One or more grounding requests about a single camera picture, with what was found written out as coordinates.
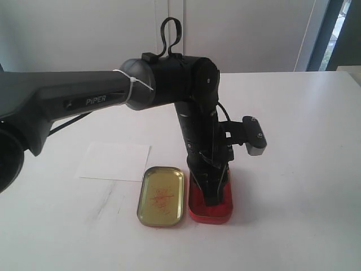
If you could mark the gold tin lid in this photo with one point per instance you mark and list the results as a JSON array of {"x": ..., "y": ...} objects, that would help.
[{"x": 161, "y": 197}]

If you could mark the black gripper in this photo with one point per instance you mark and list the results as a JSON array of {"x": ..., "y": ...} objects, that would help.
[{"x": 207, "y": 150}]

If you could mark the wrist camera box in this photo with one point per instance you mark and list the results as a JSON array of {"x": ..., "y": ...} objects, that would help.
[{"x": 248, "y": 133}]

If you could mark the white cabinet doors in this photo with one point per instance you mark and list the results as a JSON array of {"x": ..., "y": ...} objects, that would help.
[{"x": 238, "y": 36}]

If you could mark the white neighbouring table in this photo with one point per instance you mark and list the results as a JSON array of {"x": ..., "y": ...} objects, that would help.
[{"x": 353, "y": 70}]

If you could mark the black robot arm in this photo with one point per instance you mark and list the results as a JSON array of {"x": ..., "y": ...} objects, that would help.
[{"x": 32, "y": 101}]

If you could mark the white paper card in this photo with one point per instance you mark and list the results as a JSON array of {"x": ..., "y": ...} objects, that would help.
[{"x": 114, "y": 161}]

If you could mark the red ink pad tin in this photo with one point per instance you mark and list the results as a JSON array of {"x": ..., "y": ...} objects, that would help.
[{"x": 201, "y": 213}]

